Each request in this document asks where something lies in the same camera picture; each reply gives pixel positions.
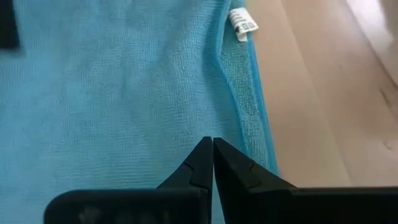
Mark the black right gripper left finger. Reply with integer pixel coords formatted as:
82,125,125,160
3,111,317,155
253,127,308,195
155,136,215,224

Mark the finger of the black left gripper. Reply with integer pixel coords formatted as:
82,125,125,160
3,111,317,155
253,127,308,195
0,0,22,50

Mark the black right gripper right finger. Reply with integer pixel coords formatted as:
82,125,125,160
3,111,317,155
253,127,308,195
213,138,296,224

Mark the blue microfiber towel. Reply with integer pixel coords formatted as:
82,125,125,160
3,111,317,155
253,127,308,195
0,0,280,224

